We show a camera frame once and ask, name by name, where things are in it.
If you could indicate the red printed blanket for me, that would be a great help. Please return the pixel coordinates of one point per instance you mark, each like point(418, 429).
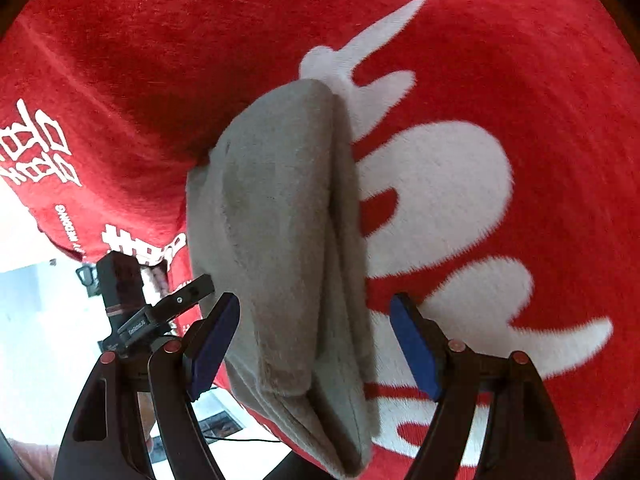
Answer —
point(500, 85)

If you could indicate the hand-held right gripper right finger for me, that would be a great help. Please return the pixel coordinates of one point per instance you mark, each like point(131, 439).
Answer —
point(415, 345)

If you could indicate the grey fleece garment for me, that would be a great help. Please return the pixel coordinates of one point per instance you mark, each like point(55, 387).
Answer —
point(280, 210)

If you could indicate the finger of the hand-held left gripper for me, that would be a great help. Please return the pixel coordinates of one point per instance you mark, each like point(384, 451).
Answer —
point(187, 295)

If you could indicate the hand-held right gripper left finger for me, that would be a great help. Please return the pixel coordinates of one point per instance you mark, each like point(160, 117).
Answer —
point(215, 345)

